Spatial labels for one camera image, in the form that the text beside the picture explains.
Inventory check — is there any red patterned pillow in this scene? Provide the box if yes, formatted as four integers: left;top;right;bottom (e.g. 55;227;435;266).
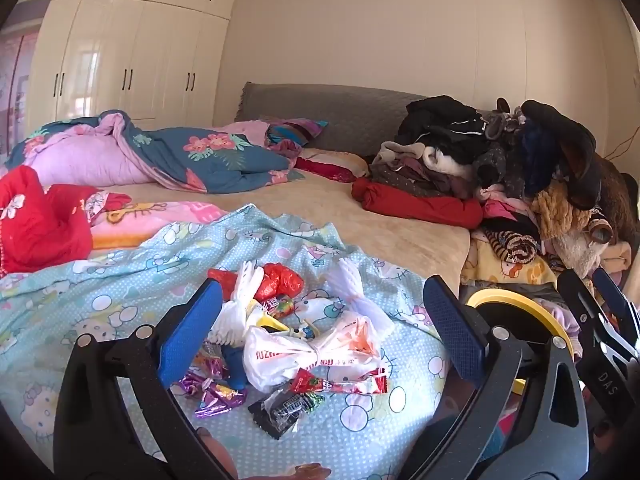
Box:
294;149;371;183

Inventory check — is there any yellow cartoon blanket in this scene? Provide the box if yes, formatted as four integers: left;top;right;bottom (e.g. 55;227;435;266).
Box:
460;232;558;286

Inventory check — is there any yellow white toy packaging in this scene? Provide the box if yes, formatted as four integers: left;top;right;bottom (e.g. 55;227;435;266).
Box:
248;304;321;342

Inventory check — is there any light blue cartoon sheet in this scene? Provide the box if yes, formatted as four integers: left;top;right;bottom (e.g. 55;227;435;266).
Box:
0;203;451;480

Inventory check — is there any black green wrapper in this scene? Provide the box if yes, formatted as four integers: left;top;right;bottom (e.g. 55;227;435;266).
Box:
248;382;326;441

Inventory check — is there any cream wardrobe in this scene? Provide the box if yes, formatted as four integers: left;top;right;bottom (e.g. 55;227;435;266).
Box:
22;0;238;131

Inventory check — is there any red cartoon blanket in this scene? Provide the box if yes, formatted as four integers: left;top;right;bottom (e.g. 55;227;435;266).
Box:
0;165;133;275

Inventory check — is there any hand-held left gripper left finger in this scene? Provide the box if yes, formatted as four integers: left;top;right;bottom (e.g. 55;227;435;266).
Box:
52;277;236;480

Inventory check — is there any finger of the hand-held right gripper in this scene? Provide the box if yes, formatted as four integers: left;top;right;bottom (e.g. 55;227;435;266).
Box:
593;266;640;341
557;269;640;366

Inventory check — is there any grey headboard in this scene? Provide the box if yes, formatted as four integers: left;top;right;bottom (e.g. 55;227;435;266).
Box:
235;81;431;166

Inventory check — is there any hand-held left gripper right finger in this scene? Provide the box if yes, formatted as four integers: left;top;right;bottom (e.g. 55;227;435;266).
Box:
395;275;591;480

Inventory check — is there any purple snack packet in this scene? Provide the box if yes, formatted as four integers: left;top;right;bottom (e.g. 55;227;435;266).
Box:
187;342;226;381

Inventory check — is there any yellow rimmed trash bin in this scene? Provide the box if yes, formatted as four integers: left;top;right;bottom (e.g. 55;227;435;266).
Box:
462;287;583;396

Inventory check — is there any purple candy wrapper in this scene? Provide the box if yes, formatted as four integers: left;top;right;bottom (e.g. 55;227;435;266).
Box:
172;372;211;397
194;381;248;418

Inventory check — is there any pink cartoon blanket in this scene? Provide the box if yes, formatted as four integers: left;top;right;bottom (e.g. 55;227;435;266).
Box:
85;200;228;251

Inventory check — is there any beige bed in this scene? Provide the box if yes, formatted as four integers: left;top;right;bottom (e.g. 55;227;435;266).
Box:
95;170;471;296

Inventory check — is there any blue floral quilt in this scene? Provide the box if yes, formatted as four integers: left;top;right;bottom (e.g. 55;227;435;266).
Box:
5;110;306;195

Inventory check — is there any red plastic bag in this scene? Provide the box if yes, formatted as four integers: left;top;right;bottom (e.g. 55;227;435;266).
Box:
207;262;305;306

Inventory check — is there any red garment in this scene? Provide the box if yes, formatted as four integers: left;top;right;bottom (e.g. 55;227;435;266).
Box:
351;178;485;229

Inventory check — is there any blue rubber glove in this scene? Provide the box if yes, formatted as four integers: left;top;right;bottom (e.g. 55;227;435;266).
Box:
220;342;249;393

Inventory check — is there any pile of clothes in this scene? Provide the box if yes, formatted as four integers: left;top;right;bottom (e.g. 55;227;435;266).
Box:
370;95;640;281

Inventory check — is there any white plastic bag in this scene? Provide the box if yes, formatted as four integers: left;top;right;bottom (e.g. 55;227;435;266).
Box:
242;310;383;393

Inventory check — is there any white glove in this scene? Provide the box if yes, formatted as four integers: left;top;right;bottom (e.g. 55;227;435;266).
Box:
322;258;396;341
207;260;266;348

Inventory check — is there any red snack wrapper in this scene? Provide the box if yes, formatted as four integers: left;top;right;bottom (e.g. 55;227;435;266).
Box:
290;367;390;396

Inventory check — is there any striped pillow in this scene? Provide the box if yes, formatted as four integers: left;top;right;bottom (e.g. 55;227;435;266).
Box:
265;118;329;153

